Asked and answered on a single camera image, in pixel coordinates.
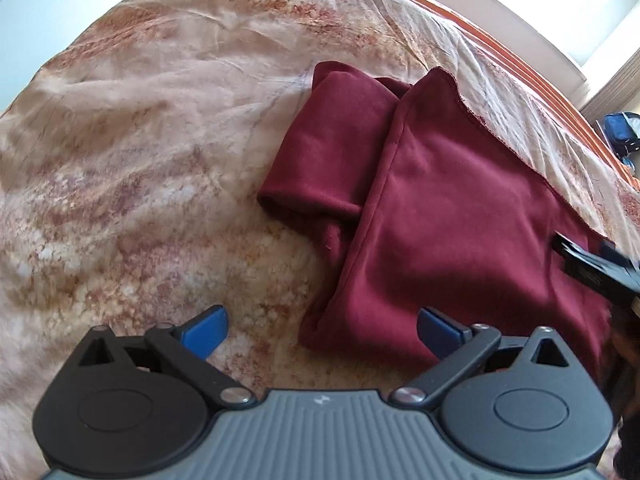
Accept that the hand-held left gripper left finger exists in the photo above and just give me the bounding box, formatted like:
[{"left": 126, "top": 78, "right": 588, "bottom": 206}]
[{"left": 75, "top": 305, "right": 258, "bottom": 408}]

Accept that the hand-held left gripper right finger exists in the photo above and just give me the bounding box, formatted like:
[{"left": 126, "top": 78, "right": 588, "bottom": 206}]
[{"left": 390, "top": 307, "right": 571, "bottom": 408}]

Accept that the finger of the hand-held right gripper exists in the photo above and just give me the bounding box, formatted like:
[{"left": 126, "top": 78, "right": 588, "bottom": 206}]
[
  {"left": 598, "top": 240, "right": 640, "bottom": 281},
  {"left": 552, "top": 231, "right": 640, "bottom": 307}
]

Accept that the maroon long-sleeved shirt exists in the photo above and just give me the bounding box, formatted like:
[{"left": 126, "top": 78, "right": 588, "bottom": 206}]
[{"left": 257, "top": 61, "right": 633, "bottom": 401}]

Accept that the blue backpack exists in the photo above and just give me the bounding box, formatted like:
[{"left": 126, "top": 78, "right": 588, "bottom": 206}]
[{"left": 602, "top": 112, "right": 640, "bottom": 165}]

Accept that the beige pleated curtain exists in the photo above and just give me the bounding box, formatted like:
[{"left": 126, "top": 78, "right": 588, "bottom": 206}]
[{"left": 579, "top": 47, "right": 640, "bottom": 122}]

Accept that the floral beige quilt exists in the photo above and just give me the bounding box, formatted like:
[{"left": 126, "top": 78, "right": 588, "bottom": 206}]
[{"left": 0, "top": 0, "right": 640, "bottom": 480}]

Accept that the orange bed sheet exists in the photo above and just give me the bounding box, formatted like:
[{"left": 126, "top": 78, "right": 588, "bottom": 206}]
[{"left": 360, "top": 0, "right": 640, "bottom": 186}]

